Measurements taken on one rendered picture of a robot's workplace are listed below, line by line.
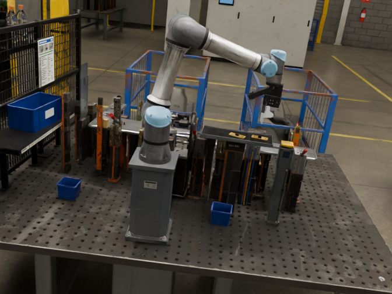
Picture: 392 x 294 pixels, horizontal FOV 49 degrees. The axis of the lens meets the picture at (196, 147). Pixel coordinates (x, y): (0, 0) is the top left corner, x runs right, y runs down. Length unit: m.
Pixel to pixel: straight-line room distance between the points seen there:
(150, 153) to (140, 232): 0.40
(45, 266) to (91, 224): 0.29
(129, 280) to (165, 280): 0.18
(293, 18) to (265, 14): 0.64
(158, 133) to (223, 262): 0.66
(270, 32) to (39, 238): 8.82
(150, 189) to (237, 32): 8.55
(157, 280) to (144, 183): 0.50
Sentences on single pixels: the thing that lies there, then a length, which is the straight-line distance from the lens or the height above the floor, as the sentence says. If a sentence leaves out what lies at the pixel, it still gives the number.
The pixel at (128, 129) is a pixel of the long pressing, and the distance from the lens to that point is 2.61.
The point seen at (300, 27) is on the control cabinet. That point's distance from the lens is 10.46.
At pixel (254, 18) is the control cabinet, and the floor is 1.07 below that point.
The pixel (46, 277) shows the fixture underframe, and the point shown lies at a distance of 2.25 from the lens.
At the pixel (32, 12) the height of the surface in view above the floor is 1.26.
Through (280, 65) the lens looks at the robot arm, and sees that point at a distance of 2.11.
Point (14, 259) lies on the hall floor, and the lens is 3.23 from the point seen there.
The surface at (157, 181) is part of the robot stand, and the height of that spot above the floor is 1.02.
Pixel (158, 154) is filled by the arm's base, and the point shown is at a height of 1.14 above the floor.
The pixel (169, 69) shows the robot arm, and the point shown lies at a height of 1.49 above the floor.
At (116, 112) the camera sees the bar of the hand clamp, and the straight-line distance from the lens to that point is 2.50.
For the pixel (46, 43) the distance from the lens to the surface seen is 2.86.
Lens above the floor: 1.91
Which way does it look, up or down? 22 degrees down
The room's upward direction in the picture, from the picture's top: 7 degrees clockwise
